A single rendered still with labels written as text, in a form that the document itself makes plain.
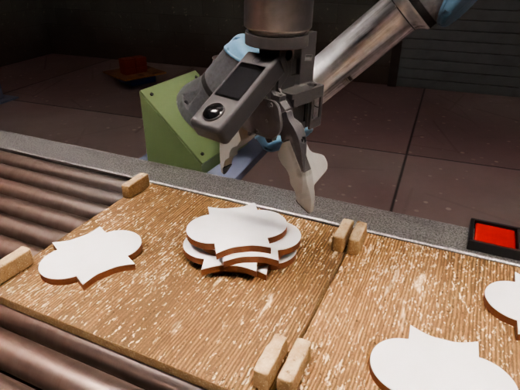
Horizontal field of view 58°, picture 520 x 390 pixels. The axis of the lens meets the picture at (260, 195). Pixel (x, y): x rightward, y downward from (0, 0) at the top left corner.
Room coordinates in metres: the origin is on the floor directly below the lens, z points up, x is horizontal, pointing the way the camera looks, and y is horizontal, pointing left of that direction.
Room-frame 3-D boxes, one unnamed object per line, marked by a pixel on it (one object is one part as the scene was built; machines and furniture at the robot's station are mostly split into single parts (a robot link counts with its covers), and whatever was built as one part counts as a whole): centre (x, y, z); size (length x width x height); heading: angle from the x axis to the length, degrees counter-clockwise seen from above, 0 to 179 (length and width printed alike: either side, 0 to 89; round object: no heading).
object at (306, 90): (0.55, -0.02, 1.19); 0.09 x 0.08 x 0.12; 138
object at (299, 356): (0.34, -0.04, 0.95); 0.06 x 0.02 x 0.03; 156
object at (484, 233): (0.62, -0.38, 0.92); 0.06 x 0.06 x 0.01; 65
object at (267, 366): (0.35, -0.01, 0.95); 0.06 x 0.02 x 0.03; 155
